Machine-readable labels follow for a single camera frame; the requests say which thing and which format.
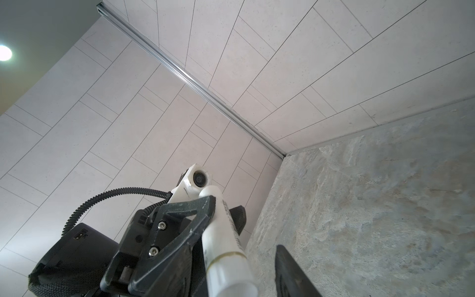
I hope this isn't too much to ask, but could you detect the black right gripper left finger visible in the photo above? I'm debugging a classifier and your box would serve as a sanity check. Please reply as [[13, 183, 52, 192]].
[[148, 246, 192, 297]]

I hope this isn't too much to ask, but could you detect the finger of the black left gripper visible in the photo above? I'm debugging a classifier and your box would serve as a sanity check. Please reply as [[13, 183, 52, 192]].
[[230, 205, 247, 235], [127, 195, 216, 297]]

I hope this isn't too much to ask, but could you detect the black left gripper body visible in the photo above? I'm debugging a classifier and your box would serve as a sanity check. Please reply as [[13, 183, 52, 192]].
[[100, 207, 167, 295]]

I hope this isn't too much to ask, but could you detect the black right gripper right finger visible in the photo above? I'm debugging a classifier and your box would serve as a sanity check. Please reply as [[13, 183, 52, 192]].
[[275, 245, 322, 297]]

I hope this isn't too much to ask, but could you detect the white glue stick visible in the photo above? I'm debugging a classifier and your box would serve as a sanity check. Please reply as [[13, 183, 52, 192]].
[[199, 185, 259, 297]]

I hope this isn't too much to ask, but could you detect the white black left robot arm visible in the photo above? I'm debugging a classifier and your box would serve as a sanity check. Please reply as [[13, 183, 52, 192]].
[[28, 195, 219, 297]]

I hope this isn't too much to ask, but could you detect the metal corner profile left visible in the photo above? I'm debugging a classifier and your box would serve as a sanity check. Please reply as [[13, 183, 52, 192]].
[[96, 2, 286, 159]]

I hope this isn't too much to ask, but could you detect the round ceiling light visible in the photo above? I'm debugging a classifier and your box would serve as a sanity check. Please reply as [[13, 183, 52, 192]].
[[0, 45, 12, 61]]

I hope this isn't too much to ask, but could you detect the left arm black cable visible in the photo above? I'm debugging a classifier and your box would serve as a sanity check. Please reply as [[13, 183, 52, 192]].
[[61, 187, 173, 236]]

